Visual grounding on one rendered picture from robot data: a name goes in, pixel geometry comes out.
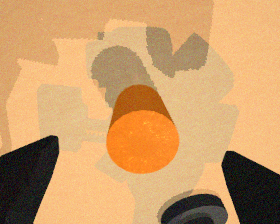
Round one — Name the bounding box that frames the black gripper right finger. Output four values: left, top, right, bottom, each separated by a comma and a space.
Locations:
221, 151, 280, 224

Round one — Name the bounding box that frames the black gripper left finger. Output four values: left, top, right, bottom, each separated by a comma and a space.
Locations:
0, 135, 59, 224

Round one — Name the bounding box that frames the orange knob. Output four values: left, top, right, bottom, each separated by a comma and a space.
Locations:
105, 84, 180, 175

